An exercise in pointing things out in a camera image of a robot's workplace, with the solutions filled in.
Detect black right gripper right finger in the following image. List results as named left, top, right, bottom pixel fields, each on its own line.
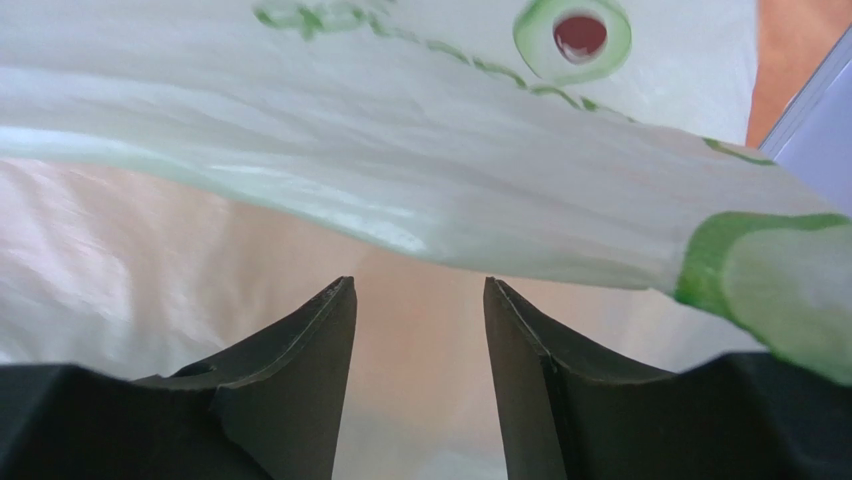
left=483, top=278, right=851, bottom=479

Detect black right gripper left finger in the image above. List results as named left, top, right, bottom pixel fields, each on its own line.
left=1, top=277, right=357, bottom=479

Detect pale green avocado plastic bag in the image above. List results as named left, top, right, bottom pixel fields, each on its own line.
left=0, top=0, right=852, bottom=480

